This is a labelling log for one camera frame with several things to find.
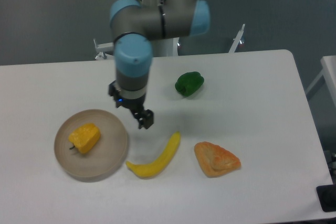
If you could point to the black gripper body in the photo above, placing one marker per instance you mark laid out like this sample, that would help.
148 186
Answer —
132 100

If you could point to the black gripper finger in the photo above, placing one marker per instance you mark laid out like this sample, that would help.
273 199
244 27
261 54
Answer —
147 118
139 117

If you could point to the yellow bell pepper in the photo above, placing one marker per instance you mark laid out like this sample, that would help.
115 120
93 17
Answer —
84 137

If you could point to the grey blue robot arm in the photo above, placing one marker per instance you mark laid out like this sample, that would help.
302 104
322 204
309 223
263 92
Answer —
133 26

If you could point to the green bell pepper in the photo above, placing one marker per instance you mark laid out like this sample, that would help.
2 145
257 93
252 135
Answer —
188 83

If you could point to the beige round plate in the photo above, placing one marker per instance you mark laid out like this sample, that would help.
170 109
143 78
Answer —
104 158

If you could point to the yellow banana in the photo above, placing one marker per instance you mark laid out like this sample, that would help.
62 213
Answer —
155 167

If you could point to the white left base strut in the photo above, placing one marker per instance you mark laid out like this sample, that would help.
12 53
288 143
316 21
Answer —
104 51

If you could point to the white base strut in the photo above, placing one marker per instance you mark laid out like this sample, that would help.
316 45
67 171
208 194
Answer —
238 40
104 51

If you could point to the orange triangular pastry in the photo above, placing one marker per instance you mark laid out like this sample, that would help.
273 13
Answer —
214 160

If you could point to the white right base strut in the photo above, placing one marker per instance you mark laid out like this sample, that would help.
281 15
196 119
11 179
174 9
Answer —
238 40

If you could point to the black device at table edge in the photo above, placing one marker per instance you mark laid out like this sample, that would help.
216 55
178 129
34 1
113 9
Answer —
326 195

